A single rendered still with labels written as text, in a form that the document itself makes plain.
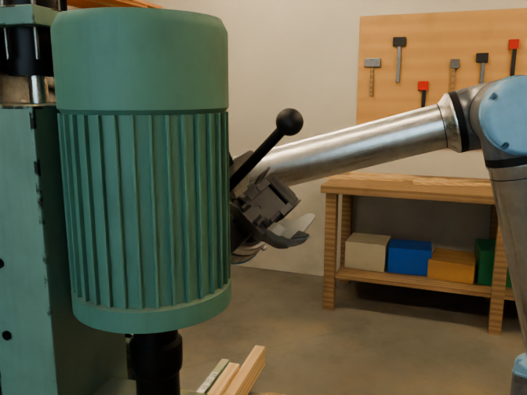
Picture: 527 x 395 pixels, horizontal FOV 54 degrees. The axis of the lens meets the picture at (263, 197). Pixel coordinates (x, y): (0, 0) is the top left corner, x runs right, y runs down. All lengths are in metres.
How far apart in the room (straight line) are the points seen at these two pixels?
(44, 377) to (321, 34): 3.52
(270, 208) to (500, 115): 0.37
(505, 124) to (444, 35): 2.97
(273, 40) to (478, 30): 1.43
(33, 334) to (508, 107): 0.70
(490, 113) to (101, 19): 0.58
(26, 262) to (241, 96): 3.60
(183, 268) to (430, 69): 3.37
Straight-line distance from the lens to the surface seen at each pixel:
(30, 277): 0.61
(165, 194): 0.50
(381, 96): 3.81
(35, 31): 0.62
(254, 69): 4.08
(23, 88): 0.67
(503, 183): 0.89
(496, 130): 0.85
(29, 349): 0.65
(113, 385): 0.72
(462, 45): 3.79
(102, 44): 0.49
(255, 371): 1.02
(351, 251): 3.56
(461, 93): 1.01
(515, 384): 1.24
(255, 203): 0.75
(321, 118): 3.92
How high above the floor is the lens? 1.43
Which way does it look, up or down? 12 degrees down
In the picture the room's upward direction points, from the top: straight up
